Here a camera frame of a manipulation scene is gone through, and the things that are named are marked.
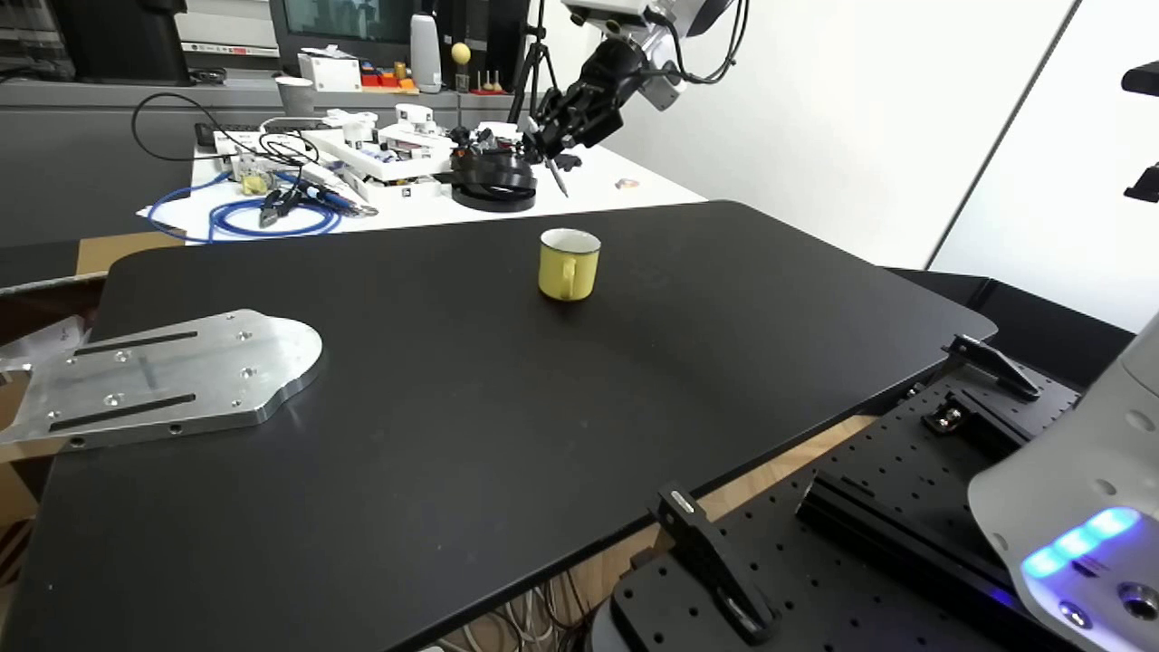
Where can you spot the black and white pen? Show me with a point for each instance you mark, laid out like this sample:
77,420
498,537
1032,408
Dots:
552,169

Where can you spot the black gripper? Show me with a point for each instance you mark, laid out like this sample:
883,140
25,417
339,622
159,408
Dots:
593,106

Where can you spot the silver metal mounting plate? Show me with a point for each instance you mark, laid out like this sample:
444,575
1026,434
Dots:
188,377

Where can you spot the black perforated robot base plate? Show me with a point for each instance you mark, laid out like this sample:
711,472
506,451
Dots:
869,548

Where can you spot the yellow cup white rim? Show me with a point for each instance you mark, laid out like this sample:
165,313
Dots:
568,265

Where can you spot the black table clamp bracket rear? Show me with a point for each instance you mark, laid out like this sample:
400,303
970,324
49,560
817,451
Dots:
1004,371

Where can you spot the black table clamp bracket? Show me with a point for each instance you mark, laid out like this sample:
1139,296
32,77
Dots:
1004,371
707,557

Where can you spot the white power strip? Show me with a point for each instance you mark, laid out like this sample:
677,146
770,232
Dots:
400,158

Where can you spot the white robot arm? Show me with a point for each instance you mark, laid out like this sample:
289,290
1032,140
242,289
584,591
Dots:
662,30

